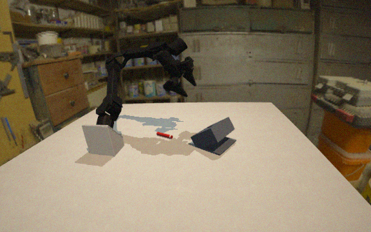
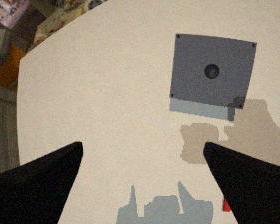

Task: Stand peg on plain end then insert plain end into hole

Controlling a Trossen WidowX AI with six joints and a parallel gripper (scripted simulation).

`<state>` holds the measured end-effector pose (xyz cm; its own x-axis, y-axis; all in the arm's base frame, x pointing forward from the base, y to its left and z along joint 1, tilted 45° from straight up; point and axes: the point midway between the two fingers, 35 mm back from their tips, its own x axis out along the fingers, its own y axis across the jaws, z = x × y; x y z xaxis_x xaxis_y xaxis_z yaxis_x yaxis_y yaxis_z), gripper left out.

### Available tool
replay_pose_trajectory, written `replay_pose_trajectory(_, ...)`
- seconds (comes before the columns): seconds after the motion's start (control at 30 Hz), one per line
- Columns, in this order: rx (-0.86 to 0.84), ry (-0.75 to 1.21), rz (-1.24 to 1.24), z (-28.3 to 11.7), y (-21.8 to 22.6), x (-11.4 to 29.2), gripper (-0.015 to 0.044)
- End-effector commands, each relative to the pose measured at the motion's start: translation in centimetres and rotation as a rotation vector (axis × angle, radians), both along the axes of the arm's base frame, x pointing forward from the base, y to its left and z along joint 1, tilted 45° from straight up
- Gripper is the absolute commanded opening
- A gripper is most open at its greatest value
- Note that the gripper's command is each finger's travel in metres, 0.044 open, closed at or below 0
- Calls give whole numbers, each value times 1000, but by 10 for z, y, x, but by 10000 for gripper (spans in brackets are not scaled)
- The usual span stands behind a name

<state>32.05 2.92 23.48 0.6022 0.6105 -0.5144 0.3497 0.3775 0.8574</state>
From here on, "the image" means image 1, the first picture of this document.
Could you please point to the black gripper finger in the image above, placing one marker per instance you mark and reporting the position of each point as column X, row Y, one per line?
column 189, row 76
column 178, row 89

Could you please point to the grey sloped panel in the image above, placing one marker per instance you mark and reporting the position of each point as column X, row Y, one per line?
column 213, row 138

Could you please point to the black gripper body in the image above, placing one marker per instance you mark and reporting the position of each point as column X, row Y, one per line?
column 174, row 76

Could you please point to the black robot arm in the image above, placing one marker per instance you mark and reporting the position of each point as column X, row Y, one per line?
column 161, row 51

